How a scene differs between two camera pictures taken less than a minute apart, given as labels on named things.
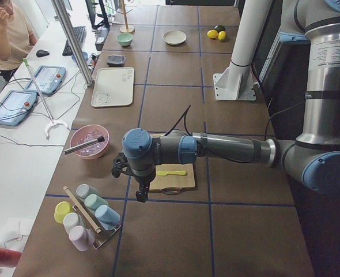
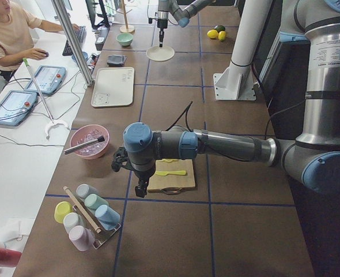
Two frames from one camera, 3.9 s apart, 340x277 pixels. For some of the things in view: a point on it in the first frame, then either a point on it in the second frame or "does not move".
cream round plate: x=174 y=37 to x=160 y=53
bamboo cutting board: x=172 y=182 does not move
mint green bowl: x=125 y=39 does not move
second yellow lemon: x=222 y=35 does not move
